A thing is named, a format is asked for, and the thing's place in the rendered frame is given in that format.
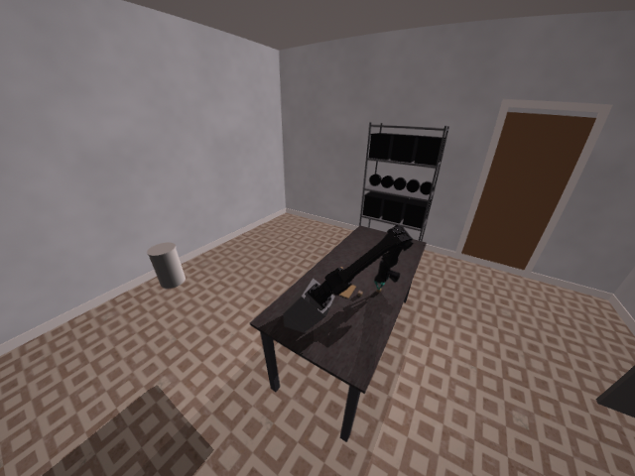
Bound tan flat mat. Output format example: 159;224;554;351
340;285;356;298

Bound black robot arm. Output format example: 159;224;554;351
308;225;413;308

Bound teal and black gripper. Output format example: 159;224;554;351
374;269;389;290

